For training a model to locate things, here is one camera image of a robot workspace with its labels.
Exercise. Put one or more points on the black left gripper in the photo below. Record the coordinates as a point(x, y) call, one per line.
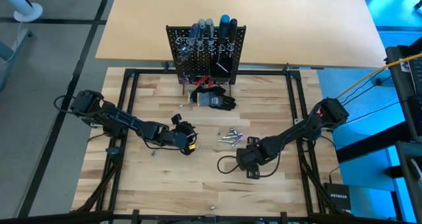
point(183, 138)

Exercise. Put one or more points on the white tower fan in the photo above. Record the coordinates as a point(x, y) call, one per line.
point(19, 3)

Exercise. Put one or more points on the long chrome extension bar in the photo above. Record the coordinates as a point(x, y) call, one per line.
point(222, 67)

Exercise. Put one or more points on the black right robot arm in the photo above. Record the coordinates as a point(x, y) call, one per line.
point(296, 130)

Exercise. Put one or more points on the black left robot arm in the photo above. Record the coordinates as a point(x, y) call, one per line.
point(118, 120)

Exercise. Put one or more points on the black blue dotted screwdriver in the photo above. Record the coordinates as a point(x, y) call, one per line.
point(224, 24)

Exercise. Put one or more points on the black aluminium table frame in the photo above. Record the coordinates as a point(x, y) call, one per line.
point(263, 72)

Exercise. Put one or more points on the black Netgear router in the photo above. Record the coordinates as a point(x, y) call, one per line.
point(338, 197)

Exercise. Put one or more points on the black equipment rack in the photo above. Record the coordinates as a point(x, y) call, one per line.
point(405, 85)

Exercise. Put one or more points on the black metal pegboard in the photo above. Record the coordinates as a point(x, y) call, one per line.
point(198, 66)

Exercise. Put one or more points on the black pegboard bin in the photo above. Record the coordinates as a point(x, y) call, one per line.
point(220, 73)

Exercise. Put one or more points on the large light wooden table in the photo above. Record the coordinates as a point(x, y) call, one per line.
point(296, 29)

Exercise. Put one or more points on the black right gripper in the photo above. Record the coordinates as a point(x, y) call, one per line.
point(251, 156)

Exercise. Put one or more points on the grey black work glove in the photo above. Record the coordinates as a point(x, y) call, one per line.
point(192, 97)

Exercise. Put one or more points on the yellow grey tool at rack base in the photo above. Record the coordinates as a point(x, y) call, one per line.
point(214, 100)

